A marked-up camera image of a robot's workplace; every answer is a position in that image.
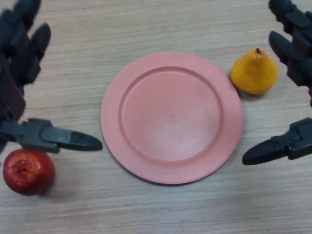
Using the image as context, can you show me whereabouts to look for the yellow pear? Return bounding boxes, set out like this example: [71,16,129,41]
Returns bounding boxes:
[231,47,279,96]

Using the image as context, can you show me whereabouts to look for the pink round plate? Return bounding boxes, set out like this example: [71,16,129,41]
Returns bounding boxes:
[100,51,244,186]

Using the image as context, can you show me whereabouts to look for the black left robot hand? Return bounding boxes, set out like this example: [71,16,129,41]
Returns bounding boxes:
[0,0,103,155]

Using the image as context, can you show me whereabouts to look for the red apple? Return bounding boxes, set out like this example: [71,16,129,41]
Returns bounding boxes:
[2,148,56,196]

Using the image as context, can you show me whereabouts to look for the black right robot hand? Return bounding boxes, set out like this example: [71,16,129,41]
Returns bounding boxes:
[242,0,312,166]

